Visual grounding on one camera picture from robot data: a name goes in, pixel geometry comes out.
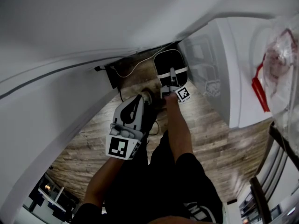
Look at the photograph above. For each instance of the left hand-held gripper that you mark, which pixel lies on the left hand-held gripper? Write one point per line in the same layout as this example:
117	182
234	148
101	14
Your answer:
121	146

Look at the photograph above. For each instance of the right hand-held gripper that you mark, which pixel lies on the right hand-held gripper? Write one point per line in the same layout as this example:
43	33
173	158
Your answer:
183	94

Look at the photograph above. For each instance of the black trash bin white rim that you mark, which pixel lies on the black trash bin white rim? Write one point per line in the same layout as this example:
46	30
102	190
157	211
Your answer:
167	62

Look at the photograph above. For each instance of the person's left forearm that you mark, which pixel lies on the person's left forearm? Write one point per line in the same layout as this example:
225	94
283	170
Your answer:
102	181

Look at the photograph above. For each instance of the person's right forearm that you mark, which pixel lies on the person's right forearm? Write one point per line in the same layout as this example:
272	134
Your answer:
177	129

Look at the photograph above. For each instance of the person's black trousers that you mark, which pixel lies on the person's black trousers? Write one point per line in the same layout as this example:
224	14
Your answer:
151	118

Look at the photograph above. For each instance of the person's left shoe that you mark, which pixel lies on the person's left shoe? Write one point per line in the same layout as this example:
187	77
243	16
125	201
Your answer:
147	97

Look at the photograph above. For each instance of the white water dispenser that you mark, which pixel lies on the white water dispenser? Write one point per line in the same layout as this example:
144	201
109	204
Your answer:
238	78

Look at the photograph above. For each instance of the person's black shirt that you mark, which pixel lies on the person's black shirt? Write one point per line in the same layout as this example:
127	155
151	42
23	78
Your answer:
151	195

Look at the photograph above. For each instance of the white glass-edged counter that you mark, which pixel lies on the white glass-edged counter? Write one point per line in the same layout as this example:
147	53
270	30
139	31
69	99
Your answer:
46	125

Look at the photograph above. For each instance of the large clear water jug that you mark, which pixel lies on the large clear water jug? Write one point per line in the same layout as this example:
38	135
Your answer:
259	90

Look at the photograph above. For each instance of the white office desk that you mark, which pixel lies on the white office desk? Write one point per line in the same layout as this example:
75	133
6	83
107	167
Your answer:
51	202

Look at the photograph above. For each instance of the person's face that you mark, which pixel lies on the person's face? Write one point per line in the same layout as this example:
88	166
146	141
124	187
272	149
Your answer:
180	220

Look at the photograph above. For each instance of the dark wooden beam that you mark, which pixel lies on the dark wooden beam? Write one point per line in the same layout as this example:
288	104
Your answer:
260	199

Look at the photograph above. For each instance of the black wall plug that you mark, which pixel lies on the black wall plug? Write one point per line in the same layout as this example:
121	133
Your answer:
99	68

